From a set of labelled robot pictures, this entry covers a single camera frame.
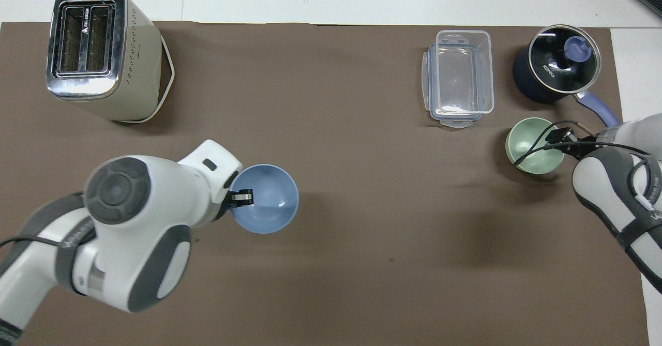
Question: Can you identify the cream toaster with chrome top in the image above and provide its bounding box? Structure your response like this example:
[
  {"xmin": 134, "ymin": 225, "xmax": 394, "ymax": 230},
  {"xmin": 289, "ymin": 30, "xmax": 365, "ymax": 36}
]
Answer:
[{"xmin": 46, "ymin": 0, "xmax": 176, "ymax": 125}]

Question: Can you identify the black cable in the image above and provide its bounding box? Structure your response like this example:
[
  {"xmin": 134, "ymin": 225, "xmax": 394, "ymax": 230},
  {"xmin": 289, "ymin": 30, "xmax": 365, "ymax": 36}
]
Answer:
[
  {"xmin": 0, "ymin": 236, "xmax": 70, "ymax": 249},
  {"xmin": 513, "ymin": 122, "xmax": 650, "ymax": 169}
]

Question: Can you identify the clear container lid blue seal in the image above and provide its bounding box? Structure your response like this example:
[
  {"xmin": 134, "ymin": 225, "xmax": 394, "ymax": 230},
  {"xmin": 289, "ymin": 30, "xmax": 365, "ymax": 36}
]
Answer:
[{"xmin": 422, "ymin": 43, "xmax": 490, "ymax": 129}]

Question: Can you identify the clear plastic food container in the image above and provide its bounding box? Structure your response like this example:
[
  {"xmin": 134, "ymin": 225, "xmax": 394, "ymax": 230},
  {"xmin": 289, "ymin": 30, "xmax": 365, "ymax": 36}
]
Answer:
[{"xmin": 434, "ymin": 29, "xmax": 495, "ymax": 115}]

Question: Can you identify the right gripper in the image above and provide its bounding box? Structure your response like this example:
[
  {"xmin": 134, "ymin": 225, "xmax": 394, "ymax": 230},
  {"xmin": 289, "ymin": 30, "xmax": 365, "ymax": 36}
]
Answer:
[{"xmin": 545, "ymin": 127, "xmax": 599, "ymax": 161}]

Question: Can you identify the glass pot lid blue knob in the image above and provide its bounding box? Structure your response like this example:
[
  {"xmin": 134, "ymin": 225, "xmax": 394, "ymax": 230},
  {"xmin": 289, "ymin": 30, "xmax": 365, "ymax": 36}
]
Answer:
[{"xmin": 528, "ymin": 24, "xmax": 602, "ymax": 95}]

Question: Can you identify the green bowl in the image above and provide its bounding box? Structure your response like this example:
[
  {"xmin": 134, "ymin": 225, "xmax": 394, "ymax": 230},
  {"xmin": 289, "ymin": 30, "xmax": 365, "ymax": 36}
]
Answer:
[{"xmin": 505, "ymin": 117, "xmax": 565, "ymax": 174}]

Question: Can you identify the blue bowl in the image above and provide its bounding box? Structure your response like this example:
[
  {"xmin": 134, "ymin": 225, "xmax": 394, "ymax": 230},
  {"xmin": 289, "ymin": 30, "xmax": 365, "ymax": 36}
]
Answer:
[{"xmin": 230, "ymin": 164, "xmax": 299, "ymax": 234}]

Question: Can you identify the dark blue pot purple handle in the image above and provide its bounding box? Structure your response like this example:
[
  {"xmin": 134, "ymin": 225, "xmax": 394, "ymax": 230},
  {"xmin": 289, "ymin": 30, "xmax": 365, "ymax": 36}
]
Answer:
[{"xmin": 513, "ymin": 24, "xmax": 622, "ymax": 128}]

